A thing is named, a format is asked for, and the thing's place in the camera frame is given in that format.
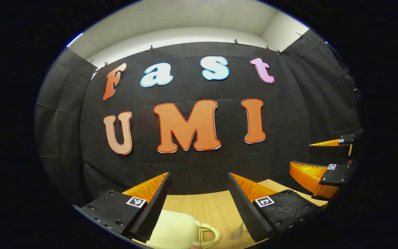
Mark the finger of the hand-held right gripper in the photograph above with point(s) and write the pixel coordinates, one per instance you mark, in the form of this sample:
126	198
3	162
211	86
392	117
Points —
330	150
306	176

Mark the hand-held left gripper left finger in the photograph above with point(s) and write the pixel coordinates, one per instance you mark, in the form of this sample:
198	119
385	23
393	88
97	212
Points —
157	207

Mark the pale yellow suitcase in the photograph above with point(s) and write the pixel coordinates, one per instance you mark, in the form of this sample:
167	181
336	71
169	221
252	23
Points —
171	230

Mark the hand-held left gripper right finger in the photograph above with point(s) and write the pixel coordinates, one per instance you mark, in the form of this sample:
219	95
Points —
244	211

